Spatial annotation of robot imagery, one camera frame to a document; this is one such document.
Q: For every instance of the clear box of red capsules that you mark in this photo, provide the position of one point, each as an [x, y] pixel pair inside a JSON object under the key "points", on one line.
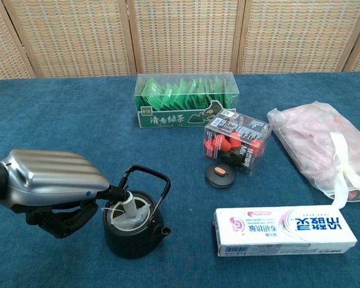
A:
{"points": [[243, 141]]}

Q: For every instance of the black cast iron teapot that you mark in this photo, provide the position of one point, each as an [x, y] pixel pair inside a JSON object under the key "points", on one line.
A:
{"points": [[132, 246]]}

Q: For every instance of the pink translucent plastic bag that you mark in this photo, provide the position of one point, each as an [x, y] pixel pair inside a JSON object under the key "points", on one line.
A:
{"points": [[303, 138]]}

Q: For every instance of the blue table cloth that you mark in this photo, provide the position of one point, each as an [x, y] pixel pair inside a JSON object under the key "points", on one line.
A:
{"points": [[63, 120]]}

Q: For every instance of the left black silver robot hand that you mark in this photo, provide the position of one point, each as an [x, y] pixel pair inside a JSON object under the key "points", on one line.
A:
{"points": [[54, 177]]}

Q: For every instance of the white toothpaste box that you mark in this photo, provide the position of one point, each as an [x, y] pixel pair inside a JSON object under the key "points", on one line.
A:
{"points": [[288, 234]]}

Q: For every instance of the black teapot lid orange knob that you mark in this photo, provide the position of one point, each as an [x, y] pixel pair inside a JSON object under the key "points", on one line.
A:
{"points": [[219, 180]]}

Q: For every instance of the woven wooden folding screen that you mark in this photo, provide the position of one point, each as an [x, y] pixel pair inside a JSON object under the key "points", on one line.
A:
{"points": [[183, 36]]}

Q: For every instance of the green tea bag box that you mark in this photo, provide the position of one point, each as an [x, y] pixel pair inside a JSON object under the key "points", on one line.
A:
{"points": [[168, 120]]}

